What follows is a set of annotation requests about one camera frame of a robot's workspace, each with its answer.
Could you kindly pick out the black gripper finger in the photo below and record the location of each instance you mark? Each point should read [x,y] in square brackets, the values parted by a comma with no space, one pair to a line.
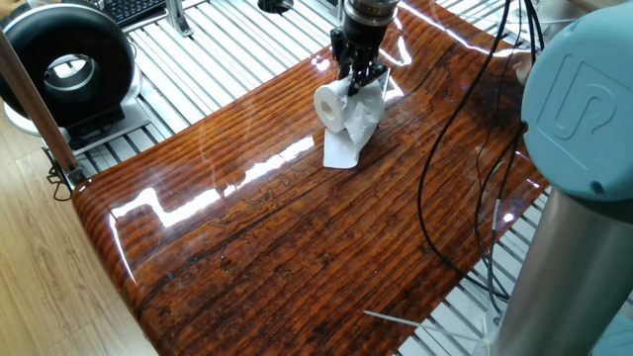
[366,69]
[343,57]

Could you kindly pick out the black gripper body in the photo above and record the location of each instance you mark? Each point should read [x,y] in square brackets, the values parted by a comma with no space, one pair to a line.
[368,37]

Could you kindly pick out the white toilet paper roll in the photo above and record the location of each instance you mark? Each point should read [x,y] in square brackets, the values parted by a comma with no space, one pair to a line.
[356,114]

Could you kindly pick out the silver and light-blue robot arm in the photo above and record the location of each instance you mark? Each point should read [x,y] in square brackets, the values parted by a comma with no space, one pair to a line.
[578,109]

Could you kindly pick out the black round object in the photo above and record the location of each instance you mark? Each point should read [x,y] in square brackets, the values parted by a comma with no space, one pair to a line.
[274,5]

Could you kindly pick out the glossy wood-grain table mat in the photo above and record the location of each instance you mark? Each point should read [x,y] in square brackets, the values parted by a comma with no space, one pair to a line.
[297,247]

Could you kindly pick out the black keyboard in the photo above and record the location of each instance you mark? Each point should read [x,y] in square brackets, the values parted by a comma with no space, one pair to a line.
[128,10]

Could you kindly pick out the white zip tie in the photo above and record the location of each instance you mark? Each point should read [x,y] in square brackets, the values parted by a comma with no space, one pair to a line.
[420,325]

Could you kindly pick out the small aluminium bracket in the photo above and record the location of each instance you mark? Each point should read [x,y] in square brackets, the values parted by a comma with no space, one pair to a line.
[175,17]

